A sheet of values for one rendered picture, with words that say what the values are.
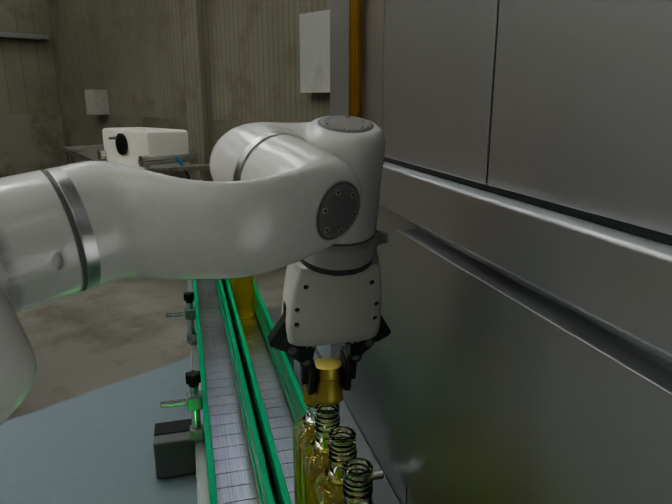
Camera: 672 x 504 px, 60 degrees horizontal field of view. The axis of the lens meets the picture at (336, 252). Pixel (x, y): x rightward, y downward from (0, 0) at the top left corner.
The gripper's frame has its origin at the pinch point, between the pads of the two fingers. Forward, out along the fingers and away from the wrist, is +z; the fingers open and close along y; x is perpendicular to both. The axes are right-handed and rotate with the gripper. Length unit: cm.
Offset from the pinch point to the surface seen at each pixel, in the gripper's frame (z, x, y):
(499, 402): -7.2, 14.6, -12.3
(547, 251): -22.6, 14.4, -13.2
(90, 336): 196, -277, 86
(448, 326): -7.4, 3.3, -12.1
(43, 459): 58, -47, 48
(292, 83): 71, -439, -70
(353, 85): -21.8, -42.5, -12.4
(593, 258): -24.8, 19.2, -13.3
